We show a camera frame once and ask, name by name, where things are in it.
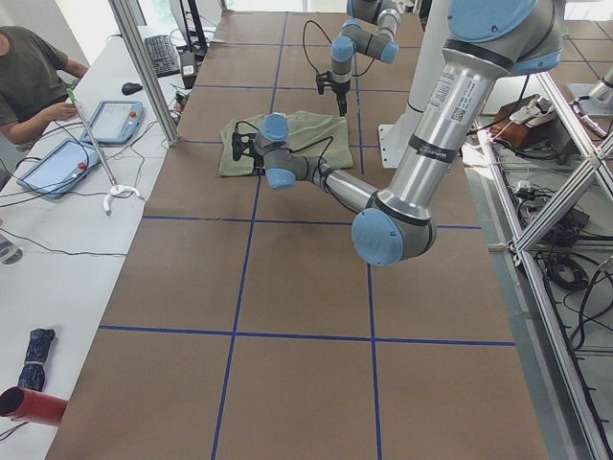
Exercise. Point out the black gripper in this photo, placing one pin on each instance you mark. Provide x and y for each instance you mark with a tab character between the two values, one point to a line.
260	162
341	89

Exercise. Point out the olive green long-sleeve shirt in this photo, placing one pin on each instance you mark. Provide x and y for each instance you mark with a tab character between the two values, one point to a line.
308	134

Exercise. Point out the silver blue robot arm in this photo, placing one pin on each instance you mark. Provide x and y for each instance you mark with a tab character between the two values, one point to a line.
477	43
370	32

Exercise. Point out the black power brick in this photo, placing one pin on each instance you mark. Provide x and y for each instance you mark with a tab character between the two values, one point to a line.
188	69

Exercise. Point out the black computer keyboard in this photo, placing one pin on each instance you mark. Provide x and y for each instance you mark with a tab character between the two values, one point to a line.
162	55

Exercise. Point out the silver reacher grabber stick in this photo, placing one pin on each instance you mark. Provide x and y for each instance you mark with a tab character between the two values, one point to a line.
116	189

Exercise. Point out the far blue teach pendant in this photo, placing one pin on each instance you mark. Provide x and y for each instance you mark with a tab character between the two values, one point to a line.
115	122

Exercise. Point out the blue teach pendant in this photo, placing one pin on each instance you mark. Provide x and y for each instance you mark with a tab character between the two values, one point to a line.
58	172
115	122

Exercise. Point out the black computer mouse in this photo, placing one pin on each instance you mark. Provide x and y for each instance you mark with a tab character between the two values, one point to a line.
130	88

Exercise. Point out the brown box with white device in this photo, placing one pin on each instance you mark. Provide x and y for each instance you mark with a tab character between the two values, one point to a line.
531	122

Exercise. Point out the near blue teach pendant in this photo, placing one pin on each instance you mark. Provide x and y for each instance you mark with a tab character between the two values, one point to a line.
58	172

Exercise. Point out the seated person in grey shirt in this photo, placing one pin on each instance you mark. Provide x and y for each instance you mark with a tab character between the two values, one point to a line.
33	95

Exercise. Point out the folded dark blue umbrella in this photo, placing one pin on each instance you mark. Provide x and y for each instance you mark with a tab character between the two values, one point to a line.
32	375

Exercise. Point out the red cylinder tube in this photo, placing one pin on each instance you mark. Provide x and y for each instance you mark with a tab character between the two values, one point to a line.
28	405

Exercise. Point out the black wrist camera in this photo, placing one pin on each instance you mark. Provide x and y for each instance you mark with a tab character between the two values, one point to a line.
242	145
323	81

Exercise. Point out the aluminium frame post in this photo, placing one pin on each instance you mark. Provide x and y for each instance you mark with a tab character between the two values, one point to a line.
134	43

